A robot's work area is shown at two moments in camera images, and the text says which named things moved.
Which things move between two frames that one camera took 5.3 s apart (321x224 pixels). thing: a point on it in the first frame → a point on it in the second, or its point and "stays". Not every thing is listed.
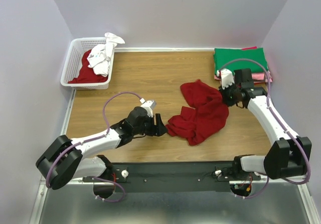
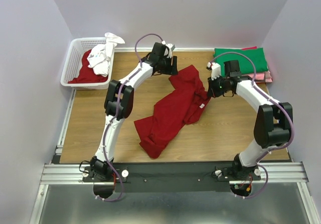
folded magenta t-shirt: [250, 48] stays
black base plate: [172, 177] stays
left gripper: [157, 130] → [170, 70]
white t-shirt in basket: [100, 58] stays
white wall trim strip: [164, 49] stays
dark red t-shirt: [209, 114] → [183, 107]
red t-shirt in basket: [87, 74] stays
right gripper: [227, 102] → [211, 91]
